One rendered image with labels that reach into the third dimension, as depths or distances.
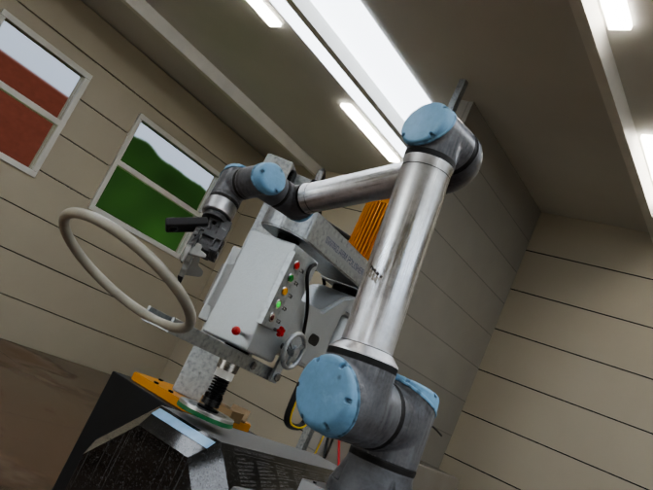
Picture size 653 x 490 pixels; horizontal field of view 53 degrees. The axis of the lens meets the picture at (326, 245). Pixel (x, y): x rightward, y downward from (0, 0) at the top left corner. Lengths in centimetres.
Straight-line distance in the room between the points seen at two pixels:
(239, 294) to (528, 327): 558
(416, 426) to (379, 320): 25
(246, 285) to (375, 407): 119
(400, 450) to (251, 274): 116
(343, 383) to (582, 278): 657
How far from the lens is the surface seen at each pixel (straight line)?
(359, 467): 144
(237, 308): 239
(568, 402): 736
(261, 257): 241
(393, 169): 167
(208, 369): 337
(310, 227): 242
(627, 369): 734
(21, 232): 868
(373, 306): 132
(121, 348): 987
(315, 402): 130
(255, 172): 180
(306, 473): 275
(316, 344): 273
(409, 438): 143
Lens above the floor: 111
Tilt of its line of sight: 11 degrees up
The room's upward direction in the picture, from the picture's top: 25 degrees clockwise
